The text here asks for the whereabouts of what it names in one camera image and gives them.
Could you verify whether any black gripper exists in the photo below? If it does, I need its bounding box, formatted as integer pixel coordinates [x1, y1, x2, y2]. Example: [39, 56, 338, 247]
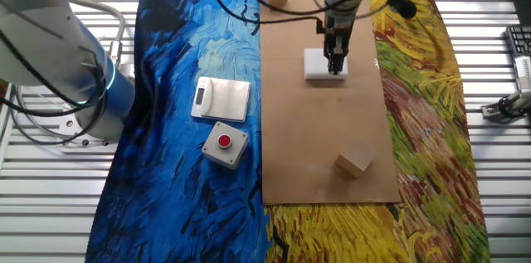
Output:
[323, 12, 357, 76]

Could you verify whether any white sponge block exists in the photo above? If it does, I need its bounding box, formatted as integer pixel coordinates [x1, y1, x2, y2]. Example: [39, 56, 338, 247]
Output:
[303, 47, 349, 80]

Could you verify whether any brown cardboard sheet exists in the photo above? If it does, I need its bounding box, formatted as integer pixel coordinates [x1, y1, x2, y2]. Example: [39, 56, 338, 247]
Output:
[259, 0, 402, 206]

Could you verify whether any silver kitchen scale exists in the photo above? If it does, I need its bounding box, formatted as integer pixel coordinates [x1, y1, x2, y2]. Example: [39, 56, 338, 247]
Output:
[190, 75, 252, 124]

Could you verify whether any grey box red button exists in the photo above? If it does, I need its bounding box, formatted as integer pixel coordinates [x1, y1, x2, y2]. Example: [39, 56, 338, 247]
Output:
[201, 120, 250, 171]

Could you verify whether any black keyboard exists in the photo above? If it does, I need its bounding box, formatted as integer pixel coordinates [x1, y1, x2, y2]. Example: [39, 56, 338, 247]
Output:
[504, 25, 531, 59]

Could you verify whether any white ribbed device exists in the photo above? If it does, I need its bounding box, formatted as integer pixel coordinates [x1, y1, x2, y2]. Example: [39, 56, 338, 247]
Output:
[513, 55, 531, 92]

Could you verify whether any dark flat panel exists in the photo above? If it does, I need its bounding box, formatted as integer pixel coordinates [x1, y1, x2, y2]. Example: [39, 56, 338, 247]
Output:
[512, 0, 531, 27]

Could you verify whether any painted pattern tablecloth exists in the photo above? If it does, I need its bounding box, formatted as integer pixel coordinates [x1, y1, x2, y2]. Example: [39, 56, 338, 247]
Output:
[85, 0, 491, 263]

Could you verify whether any black cable wrap bundle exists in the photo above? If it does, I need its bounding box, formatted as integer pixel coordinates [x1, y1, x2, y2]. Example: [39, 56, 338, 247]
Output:
[387, 0, 418, 20]

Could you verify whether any metal clamp bracket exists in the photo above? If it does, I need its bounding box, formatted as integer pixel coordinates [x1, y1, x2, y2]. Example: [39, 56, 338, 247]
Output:
[480, 88, 531, 123]

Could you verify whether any grey base hose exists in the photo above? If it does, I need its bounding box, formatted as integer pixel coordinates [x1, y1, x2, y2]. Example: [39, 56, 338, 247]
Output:
[66, 0, 126, 67]

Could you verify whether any black base cable bundle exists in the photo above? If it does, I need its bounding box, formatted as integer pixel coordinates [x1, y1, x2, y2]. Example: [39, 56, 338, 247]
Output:
[0, 0, 110, 147]

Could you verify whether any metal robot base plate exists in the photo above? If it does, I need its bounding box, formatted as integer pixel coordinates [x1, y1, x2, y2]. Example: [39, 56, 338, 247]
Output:
[56, 112, 122, 151]

